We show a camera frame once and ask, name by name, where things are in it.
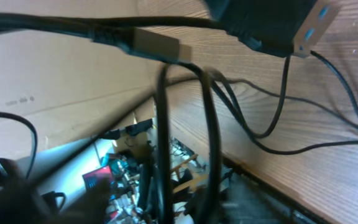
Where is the black USB-A cable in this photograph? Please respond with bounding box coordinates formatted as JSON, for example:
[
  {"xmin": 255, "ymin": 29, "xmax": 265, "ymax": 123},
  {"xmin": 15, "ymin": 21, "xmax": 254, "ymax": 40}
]
[{"xmin": 0, "ymin": 0, "xmax": 343, "ymax": 224}]

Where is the black USB-C cable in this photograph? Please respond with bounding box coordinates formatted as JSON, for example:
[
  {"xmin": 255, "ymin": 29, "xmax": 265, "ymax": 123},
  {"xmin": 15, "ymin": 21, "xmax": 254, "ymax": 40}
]
[{"xmin": 0, "ymin": 12, "xmax": 358, "ymax": 156}]

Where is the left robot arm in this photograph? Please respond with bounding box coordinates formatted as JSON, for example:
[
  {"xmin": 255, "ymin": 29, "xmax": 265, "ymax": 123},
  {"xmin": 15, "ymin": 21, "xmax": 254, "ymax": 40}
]
[{"xmin": 0, "ymin": 159, "xmax": 109, "ymax": 224}]

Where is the cardboard wall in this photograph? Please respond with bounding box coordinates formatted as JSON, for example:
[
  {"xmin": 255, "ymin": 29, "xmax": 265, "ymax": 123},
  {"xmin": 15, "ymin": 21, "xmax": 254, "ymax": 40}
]
[{"xmin": 0, "ymin": 0, "xmax": 211, "ymax": 169}]

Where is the right camera cable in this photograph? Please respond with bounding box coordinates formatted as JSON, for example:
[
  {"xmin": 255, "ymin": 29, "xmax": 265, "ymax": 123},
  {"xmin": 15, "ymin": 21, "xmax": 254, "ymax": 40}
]
[{"xmin": 0, "ymin": 110, "xmax": 39, "ymax": 180}]

